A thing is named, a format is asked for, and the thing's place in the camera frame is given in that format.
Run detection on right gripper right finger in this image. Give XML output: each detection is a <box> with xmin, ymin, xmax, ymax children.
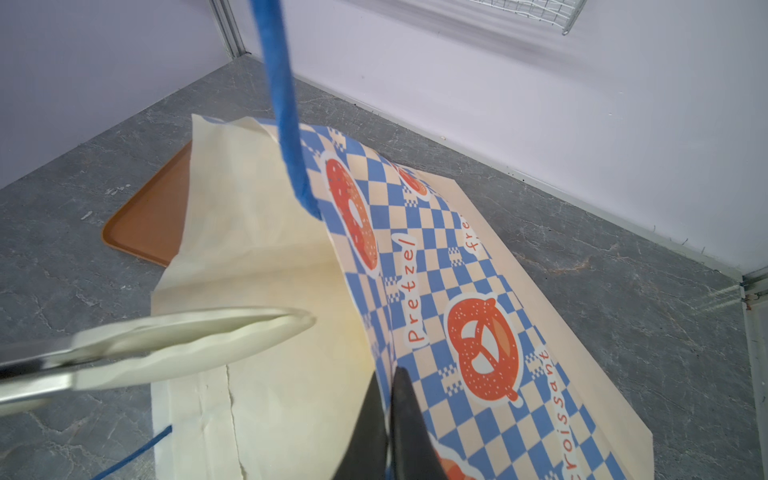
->
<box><xmin>390</xmin><ymin>367</ymin><xmax>447</xmax><ymax>480</ymax></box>

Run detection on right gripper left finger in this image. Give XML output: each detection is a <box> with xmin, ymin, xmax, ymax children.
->
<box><xmin>332</xmin><ymin>374</ymin><xmax>389</xmax><ymax>480</ymax></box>

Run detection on blue checkered paper bag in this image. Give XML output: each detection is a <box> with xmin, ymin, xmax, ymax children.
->
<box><xmin>89</xmin><ymin>0</ymin><xmax>655</xmax><ymax>480</ymax></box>

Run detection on metal tongs with white tips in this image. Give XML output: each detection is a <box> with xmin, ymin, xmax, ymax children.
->
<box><xmin>1</xmin><ymin>307</ymin><xmax>316</xmax><ymax>416</ymax></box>

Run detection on brown plastic tray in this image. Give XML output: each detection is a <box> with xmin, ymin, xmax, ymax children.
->
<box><xmin>102</xmin><ymin>143</ymin><xmax>192</xmax><ymax>267</ymax></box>

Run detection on aluminium frame post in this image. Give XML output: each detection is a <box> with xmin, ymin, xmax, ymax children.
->
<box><xmin>208</xmin><ymin>0</ymin><xmax>248</xmax><ymax>59</ymax></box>

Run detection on white wire shelf basket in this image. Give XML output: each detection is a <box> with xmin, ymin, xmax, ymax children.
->
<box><xmin>472</xmin><ymin>0</ymin><xmax>587</xmax><ymax>36</ymax></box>

